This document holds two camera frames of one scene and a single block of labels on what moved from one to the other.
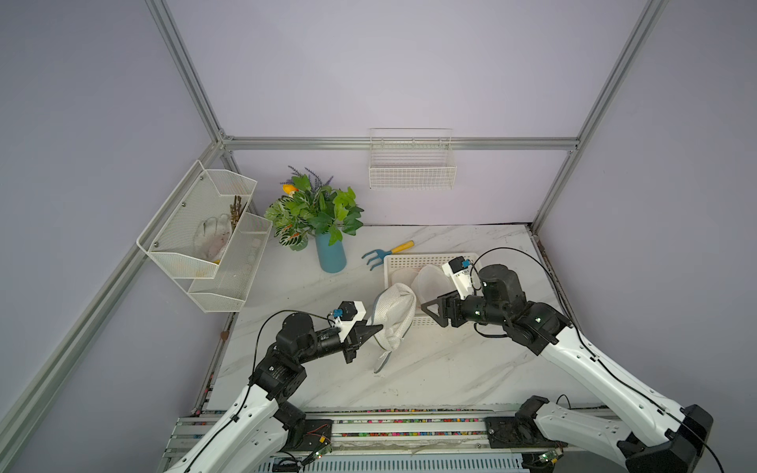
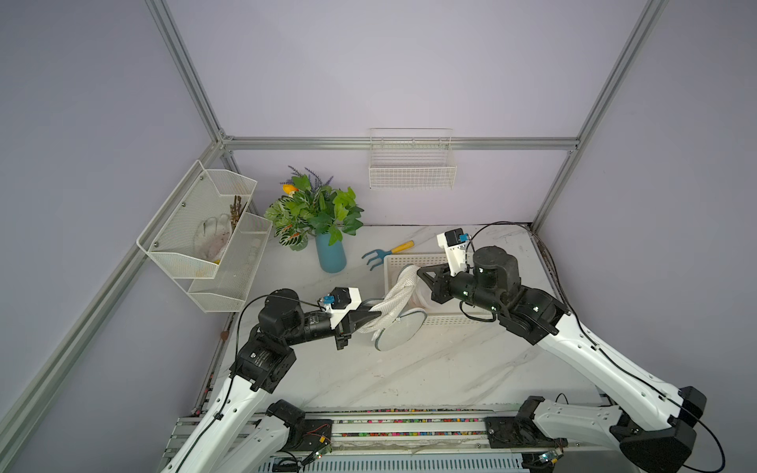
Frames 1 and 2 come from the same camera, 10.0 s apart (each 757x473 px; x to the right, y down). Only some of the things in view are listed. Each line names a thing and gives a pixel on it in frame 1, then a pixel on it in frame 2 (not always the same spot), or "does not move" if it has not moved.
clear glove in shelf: x=212 y=236 does not move
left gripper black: x=354 y=340 to x=353 y=323
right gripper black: x=447 y=303 to x=444 y=281
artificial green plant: x=309 y=207 does not move
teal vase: x=332 y=258 does not move
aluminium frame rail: x=390 y=143 does not move
